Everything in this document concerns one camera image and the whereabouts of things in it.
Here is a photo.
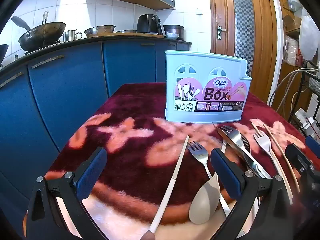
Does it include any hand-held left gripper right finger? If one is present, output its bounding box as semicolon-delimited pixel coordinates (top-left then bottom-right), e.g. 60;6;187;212
211;148;300;240

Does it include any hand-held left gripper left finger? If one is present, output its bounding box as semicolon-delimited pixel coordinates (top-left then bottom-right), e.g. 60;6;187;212
25;147;108;240

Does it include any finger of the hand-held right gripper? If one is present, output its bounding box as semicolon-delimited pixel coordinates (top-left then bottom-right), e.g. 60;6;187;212
305;135;320;157
285;144;315;180

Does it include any steel table knife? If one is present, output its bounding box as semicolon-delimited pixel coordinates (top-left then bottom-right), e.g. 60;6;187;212
212;121;272;179

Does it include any beige spoon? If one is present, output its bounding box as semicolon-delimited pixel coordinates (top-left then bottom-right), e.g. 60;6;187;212
189;140;227;225

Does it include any white-handled steel fork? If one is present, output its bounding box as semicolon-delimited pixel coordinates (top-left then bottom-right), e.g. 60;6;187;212
253;131;293;205

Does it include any cream two-piece chopstick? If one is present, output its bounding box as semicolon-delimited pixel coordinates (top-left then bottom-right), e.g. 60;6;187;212
149;135;190;233

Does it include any light blue utensil holder box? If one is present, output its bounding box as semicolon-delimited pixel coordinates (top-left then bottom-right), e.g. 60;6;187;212
164;50;253;123

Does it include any white power strip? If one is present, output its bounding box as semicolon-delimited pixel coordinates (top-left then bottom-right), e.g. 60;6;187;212
295;108;320;137

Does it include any red floral plush blanket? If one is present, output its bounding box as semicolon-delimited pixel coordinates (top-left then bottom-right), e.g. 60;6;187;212
22;82;320;240

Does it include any wooden shelf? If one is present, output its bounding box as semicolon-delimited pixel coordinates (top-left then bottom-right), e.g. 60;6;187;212
275;0;320;120

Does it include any blue kitchen base cabinet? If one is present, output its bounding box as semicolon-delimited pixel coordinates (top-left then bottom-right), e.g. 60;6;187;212
0;35;192;230

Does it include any plastic-wrapped package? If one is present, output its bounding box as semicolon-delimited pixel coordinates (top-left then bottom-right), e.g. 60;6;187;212
285;36;299;65

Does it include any white plastic bag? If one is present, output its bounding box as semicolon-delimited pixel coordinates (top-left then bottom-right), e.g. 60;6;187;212
299;7;320;60

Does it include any small metal pitcher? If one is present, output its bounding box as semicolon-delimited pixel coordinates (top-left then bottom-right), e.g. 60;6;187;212
62;29;83;42

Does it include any metal colander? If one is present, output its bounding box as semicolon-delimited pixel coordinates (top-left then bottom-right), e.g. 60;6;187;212
84;25;116;38

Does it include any dark metal wok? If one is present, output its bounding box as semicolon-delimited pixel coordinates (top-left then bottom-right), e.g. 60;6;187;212
19;22;67;52

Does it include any black pan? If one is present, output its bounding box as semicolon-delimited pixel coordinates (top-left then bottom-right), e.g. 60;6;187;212
0;44;9;63

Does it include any dark rice cooker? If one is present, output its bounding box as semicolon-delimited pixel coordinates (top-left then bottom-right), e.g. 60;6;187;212
163;25;185;40

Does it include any black air fryer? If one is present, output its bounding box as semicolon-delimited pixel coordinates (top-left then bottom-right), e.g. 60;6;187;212
137;14;166;36

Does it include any wooden door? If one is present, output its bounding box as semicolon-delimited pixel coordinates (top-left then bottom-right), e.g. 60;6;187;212
208;0;278;105

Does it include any black wire rack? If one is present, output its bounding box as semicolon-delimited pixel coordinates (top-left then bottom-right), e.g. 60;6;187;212
301;59;320;100

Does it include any grey cable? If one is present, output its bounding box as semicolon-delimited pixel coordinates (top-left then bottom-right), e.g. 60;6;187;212
276;70;320;113

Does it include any white cable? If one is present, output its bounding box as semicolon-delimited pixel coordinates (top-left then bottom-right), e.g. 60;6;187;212
270;67;320;107

